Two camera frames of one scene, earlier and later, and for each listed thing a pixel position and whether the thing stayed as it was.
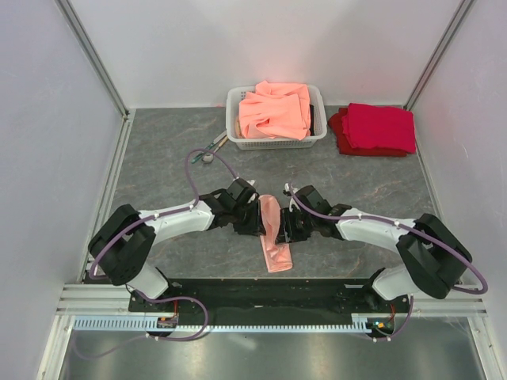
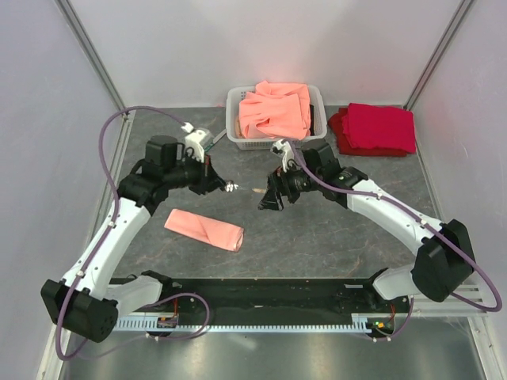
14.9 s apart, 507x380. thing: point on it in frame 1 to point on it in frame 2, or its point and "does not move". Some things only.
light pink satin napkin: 277,256 to 205,229
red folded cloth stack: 374,130 does not move
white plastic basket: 317,98 does not move
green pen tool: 209,146 does not move
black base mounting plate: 272,298 does not move
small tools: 254,195 to 197,139
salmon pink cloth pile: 276,110 does not move
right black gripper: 287,233 to 279,180
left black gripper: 254,227 to 208,180
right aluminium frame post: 442,45 does not move
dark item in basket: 311,123 does not move
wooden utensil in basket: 238,129 does not move
